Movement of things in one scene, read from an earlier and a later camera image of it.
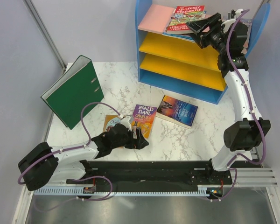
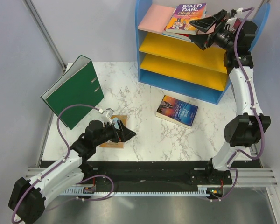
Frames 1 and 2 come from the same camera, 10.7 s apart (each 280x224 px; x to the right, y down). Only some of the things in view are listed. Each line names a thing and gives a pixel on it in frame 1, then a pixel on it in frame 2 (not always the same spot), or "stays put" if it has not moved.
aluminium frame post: (41, 27) stays put
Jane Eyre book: (176, 111) stays put
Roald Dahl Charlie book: (144, 116) to (182, 14)
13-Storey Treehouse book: (183, 14) to (179, 35)
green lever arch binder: (77, 85) stays put
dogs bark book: (185, 37) stays put
